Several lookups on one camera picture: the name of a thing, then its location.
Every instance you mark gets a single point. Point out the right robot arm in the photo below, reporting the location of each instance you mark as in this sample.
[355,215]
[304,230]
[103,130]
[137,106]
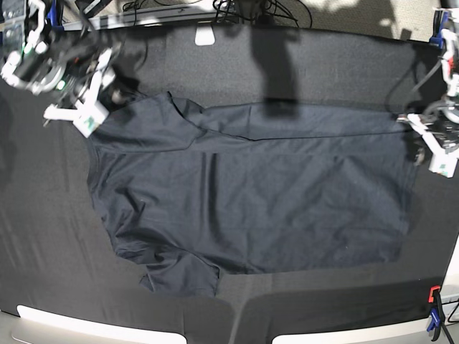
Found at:
[51,47]

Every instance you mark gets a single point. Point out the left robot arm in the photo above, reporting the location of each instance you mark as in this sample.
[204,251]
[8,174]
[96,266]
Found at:
[445,36]

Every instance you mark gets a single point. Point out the red blue clamp near right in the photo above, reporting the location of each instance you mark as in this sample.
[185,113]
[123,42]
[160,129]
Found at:
[437,323]

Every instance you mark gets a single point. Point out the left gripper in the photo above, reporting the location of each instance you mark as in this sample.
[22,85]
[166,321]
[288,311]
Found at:
[440,138]

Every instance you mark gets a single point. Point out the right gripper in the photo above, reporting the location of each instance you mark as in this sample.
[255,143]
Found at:
[86,112]

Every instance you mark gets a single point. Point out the dark grey t-shirt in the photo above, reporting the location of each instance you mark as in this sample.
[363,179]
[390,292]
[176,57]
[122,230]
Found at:
[193,193]

